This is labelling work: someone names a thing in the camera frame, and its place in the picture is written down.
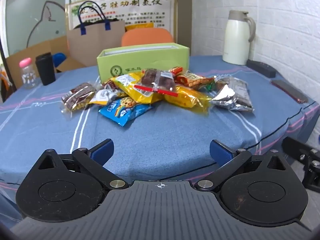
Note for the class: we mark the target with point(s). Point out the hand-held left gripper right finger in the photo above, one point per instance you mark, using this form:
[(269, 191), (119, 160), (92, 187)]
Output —
[(220, 152)]

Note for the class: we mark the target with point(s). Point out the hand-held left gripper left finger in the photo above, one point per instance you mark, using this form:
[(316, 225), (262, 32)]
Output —
[(103, 151)]

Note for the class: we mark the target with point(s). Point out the blue cookie packet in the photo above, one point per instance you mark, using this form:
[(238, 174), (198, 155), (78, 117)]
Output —
[(125, 110)]

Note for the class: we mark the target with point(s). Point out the small white snack packet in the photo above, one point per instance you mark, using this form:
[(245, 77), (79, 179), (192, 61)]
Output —
[(105, 95)]

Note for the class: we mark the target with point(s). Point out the silver foil snack packet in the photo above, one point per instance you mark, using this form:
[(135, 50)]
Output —
[(233, 95)]

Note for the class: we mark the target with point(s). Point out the clear packet of brown bars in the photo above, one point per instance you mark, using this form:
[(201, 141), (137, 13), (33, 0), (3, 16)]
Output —
[(77, 96)]

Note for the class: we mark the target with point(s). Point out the yellow snack packet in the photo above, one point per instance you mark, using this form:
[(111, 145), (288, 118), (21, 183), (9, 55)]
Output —
[(186, 98), (130, 85)]

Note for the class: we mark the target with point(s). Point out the green candy wrapper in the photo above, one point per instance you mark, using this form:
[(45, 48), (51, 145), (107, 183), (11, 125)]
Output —
[(210, 87)]

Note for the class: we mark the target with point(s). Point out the red fried snack packet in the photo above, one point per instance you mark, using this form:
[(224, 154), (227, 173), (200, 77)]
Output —
[(193, 80)]

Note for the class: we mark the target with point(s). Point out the clear zip bag red strip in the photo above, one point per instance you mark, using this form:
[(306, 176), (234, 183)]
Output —
[(156, 81)]

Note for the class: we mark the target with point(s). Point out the small red snack packet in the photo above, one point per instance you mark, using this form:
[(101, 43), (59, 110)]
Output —
[(177, 70)]

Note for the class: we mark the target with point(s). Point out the green cardboard box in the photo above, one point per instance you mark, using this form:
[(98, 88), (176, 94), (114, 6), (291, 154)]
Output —
[(140, 62)]

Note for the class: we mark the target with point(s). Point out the blue striped tablecloth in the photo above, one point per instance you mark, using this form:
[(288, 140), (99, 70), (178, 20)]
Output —
[(162, 130)]

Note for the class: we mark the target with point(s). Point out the smartphone with red case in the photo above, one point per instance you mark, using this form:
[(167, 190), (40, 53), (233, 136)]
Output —
[(290, 91)]

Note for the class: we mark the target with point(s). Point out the black rectangular box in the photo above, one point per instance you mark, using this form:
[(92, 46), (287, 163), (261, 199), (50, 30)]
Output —
[(261, 68)]

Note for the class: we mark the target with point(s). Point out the black tumbler cup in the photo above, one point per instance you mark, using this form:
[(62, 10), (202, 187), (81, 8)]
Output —
[(45, 70)]

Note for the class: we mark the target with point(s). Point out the blue plastic object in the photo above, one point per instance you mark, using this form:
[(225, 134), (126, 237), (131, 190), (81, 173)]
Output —
[(58, 59)]

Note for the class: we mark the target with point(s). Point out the clear bottle pink cap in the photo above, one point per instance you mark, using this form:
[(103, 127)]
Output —
[(28, 75)]

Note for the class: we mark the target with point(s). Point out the white thermos jug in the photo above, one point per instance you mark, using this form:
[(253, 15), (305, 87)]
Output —
[(236, 37)]

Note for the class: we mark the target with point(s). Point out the orange chair back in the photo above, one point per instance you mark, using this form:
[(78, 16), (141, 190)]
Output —
[(147, 37)]

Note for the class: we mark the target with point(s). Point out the brown cardboard box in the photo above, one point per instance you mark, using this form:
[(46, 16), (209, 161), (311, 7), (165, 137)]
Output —
[(27, 55)]

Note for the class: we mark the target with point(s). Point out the frosted glass panel cat outline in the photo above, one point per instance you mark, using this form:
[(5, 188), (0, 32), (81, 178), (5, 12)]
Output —
[(30, 12)]

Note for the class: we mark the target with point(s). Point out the wall poster with green border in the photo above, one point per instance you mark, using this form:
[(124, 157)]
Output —
[(140, 10)]

